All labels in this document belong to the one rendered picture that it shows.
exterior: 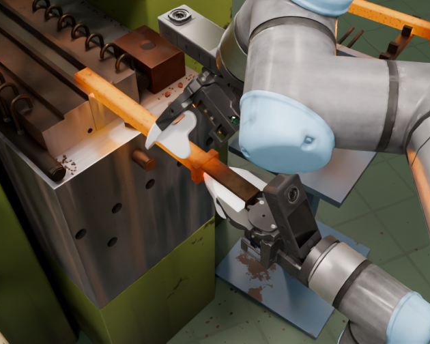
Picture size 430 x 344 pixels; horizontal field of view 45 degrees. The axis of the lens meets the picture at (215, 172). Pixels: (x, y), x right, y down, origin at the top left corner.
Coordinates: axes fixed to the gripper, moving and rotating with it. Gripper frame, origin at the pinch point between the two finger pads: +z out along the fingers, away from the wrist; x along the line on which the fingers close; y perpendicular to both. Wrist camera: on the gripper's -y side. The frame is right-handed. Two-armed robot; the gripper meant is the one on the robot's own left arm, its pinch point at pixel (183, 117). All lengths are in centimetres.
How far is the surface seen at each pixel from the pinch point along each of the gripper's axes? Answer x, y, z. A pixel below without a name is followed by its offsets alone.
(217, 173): -0.6, 9.2, 1.7
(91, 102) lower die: -2.3, -14.3, 18.6
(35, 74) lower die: -5.1, -25.6, 24.2
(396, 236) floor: 86, 65, 87
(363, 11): 61, 0, 16
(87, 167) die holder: -8.9, -5.8, 21.8
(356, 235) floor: 76, 56, 92
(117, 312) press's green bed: -12, 19, 66
